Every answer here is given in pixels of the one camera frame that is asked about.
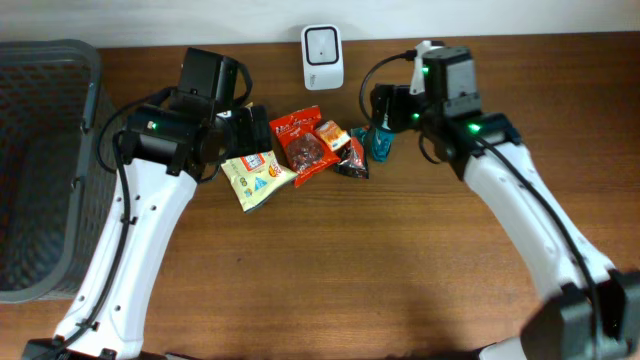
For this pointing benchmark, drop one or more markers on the blue mouthwash bottle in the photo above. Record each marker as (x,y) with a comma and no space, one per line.
(380,144)

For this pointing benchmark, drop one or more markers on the yellow snack bag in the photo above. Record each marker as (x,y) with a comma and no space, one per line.
(251,165)

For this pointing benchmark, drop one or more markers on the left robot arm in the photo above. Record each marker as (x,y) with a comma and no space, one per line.
(161,154)

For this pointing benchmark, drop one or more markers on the black red snack packet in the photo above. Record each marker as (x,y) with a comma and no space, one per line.
(353,156)

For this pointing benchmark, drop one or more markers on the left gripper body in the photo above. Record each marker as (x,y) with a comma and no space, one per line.
(241,135)

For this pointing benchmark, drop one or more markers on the small orange snack packet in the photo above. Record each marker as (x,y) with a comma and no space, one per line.
(332,135)

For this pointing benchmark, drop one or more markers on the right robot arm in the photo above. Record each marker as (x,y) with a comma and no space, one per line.
(590,309)

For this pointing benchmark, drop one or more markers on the grey plastic mesh basket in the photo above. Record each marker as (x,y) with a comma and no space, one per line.
(54,195)

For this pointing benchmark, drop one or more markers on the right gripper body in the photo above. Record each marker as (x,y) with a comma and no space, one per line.
(405,109)

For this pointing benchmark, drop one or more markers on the red snack bag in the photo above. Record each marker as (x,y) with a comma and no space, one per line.
(305,152)

